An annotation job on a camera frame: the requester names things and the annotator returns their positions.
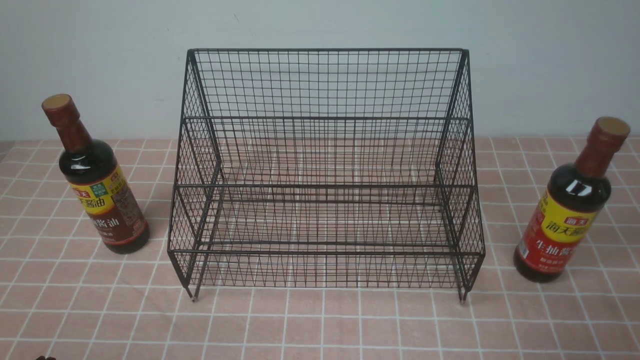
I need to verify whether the black wire mesh rack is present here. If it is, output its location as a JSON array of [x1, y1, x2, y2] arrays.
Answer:
[[167, 48, 486, 302]]

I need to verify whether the dark soy sauce bottle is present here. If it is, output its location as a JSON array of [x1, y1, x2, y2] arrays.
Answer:
[[41, 93, 150, 255]]

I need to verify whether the red label soy sauce bottle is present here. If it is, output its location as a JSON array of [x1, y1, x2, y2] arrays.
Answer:
[[513, 116, 631, 283]]

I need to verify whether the pink checkered tablecloth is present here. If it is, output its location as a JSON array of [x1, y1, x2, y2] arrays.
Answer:
[[0, 136, 639, 360]]

